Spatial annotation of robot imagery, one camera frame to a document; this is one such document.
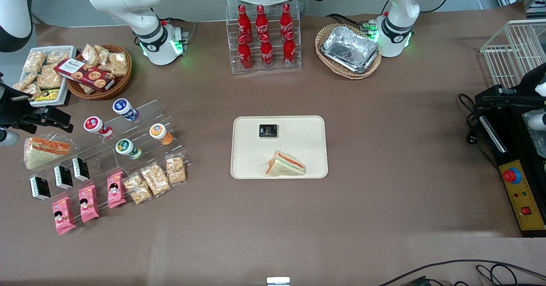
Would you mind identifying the orange cap gum bottle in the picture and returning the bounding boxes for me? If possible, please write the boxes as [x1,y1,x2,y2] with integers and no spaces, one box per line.
[149,123,174,146]

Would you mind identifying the black control box yellow panel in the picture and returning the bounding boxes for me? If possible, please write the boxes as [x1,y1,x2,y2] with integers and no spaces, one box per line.
[478,102,546,238]

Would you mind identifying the beige plastic tray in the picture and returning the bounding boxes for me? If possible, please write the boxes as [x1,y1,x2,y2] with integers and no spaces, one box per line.
[230,115,329,180]

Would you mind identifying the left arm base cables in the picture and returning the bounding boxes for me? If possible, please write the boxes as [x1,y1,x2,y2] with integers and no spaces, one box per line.
[326,13,378,32]

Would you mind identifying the stacked foil containers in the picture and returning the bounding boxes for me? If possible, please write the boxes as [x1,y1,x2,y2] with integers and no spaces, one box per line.
[321,26,380,74]

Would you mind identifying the green cap gum bottle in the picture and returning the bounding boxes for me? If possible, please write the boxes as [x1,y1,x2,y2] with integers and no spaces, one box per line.
[116,139,142,160]

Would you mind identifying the clear acrylic bottle rack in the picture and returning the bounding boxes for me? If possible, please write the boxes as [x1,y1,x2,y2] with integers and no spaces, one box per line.
[225,0,302,75]

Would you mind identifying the pink snack packet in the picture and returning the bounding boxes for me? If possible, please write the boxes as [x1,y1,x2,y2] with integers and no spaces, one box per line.
[107,172,127,209]
[78,185,100,223]
[52,196,77,235]

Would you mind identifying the brown wicker snack basket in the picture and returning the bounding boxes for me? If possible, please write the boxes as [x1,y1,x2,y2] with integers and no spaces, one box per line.
[66,44,133,101]

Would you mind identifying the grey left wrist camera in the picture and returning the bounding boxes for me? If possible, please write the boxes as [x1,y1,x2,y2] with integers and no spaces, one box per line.
[523,110,546,131]

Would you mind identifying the red cookie box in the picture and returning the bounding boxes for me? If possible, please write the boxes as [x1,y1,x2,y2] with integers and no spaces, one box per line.
[54,58,116,92]

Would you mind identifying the red cola bottle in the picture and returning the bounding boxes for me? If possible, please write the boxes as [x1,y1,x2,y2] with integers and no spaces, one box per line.
[238,4,252,43]
[260,33,274,69]
[283,31,296,67]
[238,35,253,71]
[255,5,269,41]
[280,3,293,39]

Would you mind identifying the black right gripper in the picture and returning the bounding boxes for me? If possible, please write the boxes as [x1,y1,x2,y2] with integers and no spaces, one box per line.
[0,76,74,134]

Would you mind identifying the small wrapped triangle sandwich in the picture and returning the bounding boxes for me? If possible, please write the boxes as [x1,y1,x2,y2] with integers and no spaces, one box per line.
[265,151,306,177]

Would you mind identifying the long black floor cable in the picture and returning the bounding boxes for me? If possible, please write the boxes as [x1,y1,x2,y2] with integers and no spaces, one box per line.
[378,259,546,286]

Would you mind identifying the white wire basket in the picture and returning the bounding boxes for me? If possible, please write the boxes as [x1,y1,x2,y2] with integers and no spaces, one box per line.
[480,19,546,90]

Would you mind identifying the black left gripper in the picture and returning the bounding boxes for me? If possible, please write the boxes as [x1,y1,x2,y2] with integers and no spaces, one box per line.
[474,62,546,111]

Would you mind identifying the blue cap gum bottle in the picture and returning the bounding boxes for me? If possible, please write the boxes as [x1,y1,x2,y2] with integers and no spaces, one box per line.
[112,98,140,122]

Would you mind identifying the small black white box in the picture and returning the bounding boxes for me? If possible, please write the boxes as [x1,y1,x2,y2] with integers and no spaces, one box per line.
[72,157,90,182]
[54,166,74,190]
[29,176,51,201]

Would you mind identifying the white rectangular snack tray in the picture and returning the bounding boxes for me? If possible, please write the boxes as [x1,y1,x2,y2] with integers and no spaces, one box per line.
[13,46,77,107]

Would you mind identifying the yellow snack packet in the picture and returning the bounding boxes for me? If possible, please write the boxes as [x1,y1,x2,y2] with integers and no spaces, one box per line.
[33,89,60,102]

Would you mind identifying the light wicker oval basket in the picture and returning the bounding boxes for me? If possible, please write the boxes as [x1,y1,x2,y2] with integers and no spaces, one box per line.
[315,23,383,80]

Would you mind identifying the clear acrylic tiered stand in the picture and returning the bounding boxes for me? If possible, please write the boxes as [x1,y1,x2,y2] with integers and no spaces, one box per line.
[21,99,191,206]

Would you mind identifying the red cap gum bottle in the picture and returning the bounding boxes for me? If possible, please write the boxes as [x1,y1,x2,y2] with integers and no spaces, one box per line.
[84,116,113,140]

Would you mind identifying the black control box cable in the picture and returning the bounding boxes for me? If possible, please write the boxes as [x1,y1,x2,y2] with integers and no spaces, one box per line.
[458,92,502,171]

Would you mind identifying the looped black floor cable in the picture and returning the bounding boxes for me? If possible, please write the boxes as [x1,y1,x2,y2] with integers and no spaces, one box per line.
[476,264,546,286]

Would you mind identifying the large wrapped triangle sandwich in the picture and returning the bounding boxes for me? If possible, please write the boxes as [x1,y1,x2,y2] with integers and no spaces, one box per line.
[23,137,71,170]

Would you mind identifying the clear wrapped cracker packet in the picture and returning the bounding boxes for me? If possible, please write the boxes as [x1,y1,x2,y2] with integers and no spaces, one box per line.
[124,173,153,205]
[140,163,171,198]
[165,155,188,186]

